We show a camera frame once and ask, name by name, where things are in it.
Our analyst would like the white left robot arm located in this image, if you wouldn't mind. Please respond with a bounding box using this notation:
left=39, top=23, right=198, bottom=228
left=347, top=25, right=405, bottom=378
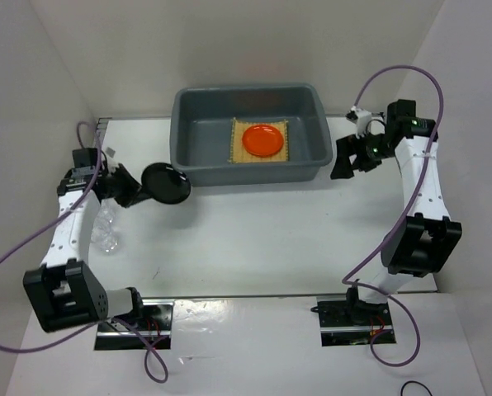
left=23, top=148, right=149, bottom=332

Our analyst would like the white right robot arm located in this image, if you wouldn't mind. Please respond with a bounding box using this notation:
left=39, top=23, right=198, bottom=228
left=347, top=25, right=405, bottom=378
left=330, top=100, right=462, bottom=324

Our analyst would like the clear plastic cup lower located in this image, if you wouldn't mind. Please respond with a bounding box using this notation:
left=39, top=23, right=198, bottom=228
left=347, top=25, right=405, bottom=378
left=91, top=228, right=119, bottom=253

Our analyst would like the woven bamboo mat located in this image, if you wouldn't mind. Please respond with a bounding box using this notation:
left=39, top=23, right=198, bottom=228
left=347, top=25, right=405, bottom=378
left=229, top=118, right=289, bottom=164

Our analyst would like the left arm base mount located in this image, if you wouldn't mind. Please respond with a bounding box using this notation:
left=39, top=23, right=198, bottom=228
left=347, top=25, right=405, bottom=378
left=94, top=299, right=174, bottom=351

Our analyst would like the black round plate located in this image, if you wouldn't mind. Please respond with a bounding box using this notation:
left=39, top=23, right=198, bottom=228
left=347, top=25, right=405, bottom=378
left=141, top=163, right=192, bottom=205

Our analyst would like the grey plastic bin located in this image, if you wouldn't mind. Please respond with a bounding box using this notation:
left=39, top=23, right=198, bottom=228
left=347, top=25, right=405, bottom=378
left=169, top=83, right=334, bottom=186

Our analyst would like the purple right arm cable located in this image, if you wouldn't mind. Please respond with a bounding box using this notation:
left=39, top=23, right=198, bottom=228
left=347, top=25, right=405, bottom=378
left=341, top=64, right=444, bottom=368

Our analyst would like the aluminium table rail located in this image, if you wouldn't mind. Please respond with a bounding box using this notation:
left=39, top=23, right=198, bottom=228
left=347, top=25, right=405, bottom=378
left=47, top=117, right=111, bottom=300

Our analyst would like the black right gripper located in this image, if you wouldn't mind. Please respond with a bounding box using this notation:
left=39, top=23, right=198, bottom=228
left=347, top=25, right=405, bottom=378
left=330, top=128, right=396, bottom=179

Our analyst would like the clear plastic cup upper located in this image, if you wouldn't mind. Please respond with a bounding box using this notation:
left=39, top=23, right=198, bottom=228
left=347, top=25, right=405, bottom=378
left=93, top=199, right=118, bottom=232

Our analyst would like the clear plastic cup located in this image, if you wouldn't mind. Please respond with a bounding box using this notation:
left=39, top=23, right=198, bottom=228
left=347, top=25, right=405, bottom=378
left=93, top=199, right=118, bottom=232
left=91, top=228, right=119, bottom=253

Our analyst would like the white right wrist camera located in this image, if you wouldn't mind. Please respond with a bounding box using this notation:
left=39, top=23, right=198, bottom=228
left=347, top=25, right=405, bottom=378
left=345, top=106, right=372, bottom=139

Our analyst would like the orange round plate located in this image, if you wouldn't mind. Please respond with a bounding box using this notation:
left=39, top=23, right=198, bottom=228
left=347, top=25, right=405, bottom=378
left=241, top=124, right=285, bottom=158

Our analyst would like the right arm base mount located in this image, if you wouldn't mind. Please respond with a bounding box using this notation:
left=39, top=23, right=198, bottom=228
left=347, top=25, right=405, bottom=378
left=310, top=295, right=396, bottom=347

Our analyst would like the black cable loop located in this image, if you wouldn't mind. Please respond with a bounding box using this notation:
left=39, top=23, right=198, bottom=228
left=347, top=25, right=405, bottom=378
left=400, top=379, right=433, bottom=396

